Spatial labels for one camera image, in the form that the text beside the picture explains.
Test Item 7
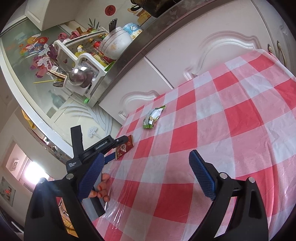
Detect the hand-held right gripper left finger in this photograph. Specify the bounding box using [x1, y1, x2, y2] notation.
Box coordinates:
[23, 152, 105, 241]

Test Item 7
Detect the framed wall picture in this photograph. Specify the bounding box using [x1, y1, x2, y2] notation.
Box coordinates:
[0, 177, 16, 206]

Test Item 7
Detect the yellow hanging cloth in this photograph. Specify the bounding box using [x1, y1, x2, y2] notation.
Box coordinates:
[21, 109, 35, 128]

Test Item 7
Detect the metal cabinet handle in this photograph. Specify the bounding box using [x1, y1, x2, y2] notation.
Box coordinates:
[277, 40, 289, 68]

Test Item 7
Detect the white cabinet door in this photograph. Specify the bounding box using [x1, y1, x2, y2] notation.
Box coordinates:
[144, 3, 287, 81]
[252, 0, 296, 75]
[99, 57, 174, 126]

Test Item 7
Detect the blue printed cup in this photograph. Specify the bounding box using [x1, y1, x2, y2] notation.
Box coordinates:
[122, 22, 143, 40]

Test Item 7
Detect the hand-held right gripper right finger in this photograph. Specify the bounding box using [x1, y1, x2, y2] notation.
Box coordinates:
[188, 149, 269, 241]

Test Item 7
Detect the white dish rack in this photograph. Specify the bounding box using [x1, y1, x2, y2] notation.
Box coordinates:
[53, 27, 116, 96]

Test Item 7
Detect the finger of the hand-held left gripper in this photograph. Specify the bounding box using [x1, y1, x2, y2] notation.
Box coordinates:
[113, 136, 129, 149]
[104, 154, 116, 166]

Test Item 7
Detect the red snack wrapper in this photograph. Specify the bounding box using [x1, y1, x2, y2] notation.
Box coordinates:
[114, 135, 135, 161]

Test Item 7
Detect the white ceramic bowl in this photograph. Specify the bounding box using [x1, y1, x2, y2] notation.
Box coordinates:
[99, 27, 134, 60]

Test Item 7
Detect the steel-edged kitchen countertop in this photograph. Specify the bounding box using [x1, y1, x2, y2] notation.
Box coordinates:
[90, 0, 252, 108]

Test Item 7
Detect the metal ladle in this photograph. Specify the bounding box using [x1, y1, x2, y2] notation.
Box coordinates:
[69, 67, 94, 87]

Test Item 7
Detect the white wall cabinet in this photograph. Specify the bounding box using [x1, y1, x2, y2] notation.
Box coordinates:
[24, 0, 79, 32]

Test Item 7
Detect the red checked tablecloth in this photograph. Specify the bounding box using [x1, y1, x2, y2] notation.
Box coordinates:
[91, 49, 296, 241]

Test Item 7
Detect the dark cooking pot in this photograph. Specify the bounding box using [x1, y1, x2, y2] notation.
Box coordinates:
[129, 0, 176, 18]

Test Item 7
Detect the green white snack wrapper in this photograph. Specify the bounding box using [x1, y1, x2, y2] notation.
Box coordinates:
[142, 105, 166, 129]

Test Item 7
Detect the person's left hand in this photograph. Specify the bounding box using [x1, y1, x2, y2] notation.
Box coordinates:
[89, 173, 111, 202]

